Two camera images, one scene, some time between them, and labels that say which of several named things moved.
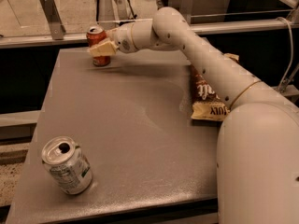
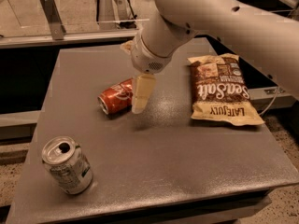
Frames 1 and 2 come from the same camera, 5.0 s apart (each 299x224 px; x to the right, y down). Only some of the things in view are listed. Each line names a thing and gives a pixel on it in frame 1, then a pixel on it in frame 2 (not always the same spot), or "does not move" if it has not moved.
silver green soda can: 66,164 does not move
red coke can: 95,35 -> 118,99
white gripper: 122,39 -> 146,59
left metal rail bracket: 54,20 does not move
